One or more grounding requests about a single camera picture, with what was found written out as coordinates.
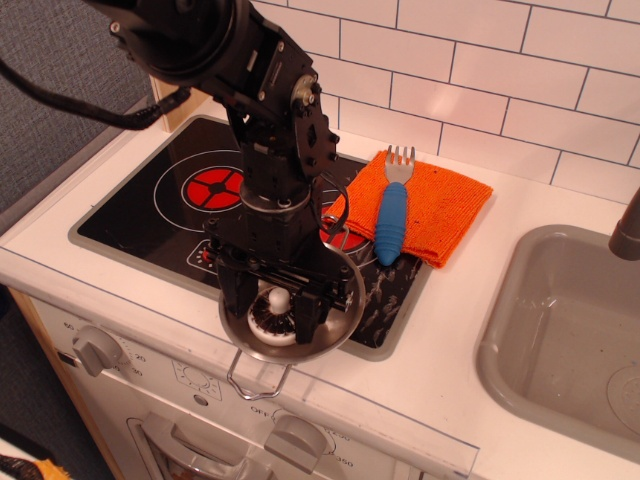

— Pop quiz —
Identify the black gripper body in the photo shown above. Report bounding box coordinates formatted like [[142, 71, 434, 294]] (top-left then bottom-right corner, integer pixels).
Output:
[[203, 197, 356, 312]]

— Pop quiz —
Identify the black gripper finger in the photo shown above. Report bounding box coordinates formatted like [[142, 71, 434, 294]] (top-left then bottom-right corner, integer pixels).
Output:
[[218, 264, 258, 324], [293, 289, 331, 344]]

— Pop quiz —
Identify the white brown toy mushroom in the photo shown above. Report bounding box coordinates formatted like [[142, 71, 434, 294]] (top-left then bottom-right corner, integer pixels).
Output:
[[248, 287, 296, 347]]

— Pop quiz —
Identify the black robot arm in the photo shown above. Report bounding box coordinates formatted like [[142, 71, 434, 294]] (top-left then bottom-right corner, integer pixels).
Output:
[[95, 1, 353, 344]]

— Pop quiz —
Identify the black toy stove top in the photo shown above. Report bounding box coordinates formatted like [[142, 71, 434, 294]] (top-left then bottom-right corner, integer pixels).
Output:
[[69, 116, 432, 361]]

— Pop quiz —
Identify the stainless steel bowl pan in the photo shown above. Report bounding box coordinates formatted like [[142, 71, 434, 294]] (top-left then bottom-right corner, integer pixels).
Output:
[[218, 213, 368, 401]]

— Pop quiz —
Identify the grey oven knob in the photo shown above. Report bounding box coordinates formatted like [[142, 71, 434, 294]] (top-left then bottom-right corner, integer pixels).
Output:
[[264, 415, 328, 474]]

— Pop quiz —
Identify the grey timer knob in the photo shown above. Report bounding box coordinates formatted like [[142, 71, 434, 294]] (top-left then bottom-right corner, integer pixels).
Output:
[[72, 326, 123, 377]]

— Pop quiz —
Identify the orange knitted cloth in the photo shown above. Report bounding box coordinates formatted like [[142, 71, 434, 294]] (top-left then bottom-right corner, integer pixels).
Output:
[[326, 151, 493, 268]]

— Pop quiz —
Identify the grey plastic sink basin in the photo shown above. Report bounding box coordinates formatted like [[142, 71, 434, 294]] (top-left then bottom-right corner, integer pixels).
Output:
[[477, 225, 639, 462]]

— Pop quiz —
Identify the orange black striped object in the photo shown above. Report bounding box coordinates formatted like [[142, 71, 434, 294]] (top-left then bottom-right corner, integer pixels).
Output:
[[1, 455, 71, 480]]

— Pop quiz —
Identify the grey faucet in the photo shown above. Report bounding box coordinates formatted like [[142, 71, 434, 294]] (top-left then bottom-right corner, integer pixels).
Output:
[[608, 189, 640, 261]]

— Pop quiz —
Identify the blue handled toy fork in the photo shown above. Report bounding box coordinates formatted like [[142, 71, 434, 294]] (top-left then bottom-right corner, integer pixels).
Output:
[[374, 146, 415, 266]]

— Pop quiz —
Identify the grey oven door handle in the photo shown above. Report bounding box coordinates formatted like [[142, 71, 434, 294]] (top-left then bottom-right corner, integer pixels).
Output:
[[140, 414, 277, 479]]

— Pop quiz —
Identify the light wooden post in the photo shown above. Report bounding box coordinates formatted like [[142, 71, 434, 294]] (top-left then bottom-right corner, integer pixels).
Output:
[[150, 76, 211, 133]]

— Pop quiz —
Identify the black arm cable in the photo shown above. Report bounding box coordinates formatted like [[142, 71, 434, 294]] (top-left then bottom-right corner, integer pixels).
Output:
[[0, 58, 194, 132]]

